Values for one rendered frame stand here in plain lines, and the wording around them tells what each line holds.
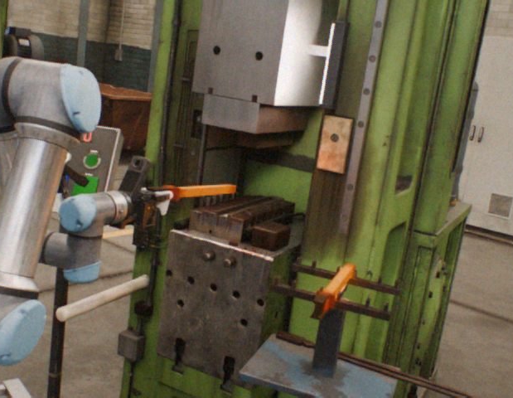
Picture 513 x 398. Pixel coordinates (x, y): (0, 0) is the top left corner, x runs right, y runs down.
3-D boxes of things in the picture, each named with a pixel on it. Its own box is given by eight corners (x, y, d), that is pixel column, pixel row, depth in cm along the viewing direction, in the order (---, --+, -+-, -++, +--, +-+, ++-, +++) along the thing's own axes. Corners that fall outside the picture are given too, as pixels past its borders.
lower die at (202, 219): (239, 243, 204) (244, 217, 202) (188, 228, 212) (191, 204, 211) (292, 222, 241) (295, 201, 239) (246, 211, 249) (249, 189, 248)
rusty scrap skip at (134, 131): (107, 163, 796) (113, 95, 778) (21, 137, 905) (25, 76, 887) (175, 160, 891) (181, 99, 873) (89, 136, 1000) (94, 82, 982)
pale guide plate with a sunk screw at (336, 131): (342, 173, 198) (351, 119, 195) (316, 167, 202) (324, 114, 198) (344, 173, 200) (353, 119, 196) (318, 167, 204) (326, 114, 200)
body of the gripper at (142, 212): (133, 218, 160) (101, 224, 149) (137, 185, 158) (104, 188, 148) (157, 225, 157) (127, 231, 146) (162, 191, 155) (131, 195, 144)
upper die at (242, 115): (255, 133, 197) (259, 103, 195) (200, 123, 205) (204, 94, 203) (307, 129, 234) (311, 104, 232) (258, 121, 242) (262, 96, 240)
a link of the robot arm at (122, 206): (93, 189, 144) (121, 196, 140) (106, 187, 148) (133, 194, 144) (89, 220, 145) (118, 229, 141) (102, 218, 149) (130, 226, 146)
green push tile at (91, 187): (94, 198, 208) (99, 177, 210) (71, 195, 208) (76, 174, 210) (95, 200, 210) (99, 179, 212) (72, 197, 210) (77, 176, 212)
